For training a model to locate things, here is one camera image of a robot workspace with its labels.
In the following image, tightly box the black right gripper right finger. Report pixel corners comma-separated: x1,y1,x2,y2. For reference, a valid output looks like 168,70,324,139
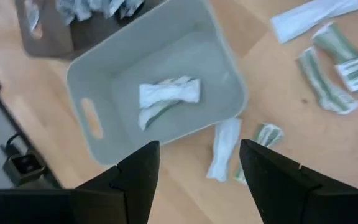
239,138,358,224

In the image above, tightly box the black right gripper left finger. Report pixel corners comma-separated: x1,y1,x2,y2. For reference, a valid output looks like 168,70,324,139
71,139,162,224

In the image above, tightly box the grey plastic bin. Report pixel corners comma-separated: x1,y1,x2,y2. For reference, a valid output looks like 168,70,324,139
66,0,249,166

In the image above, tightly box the brown translucent plastic bin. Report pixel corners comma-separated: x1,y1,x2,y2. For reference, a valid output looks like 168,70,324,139
14,0,167,60

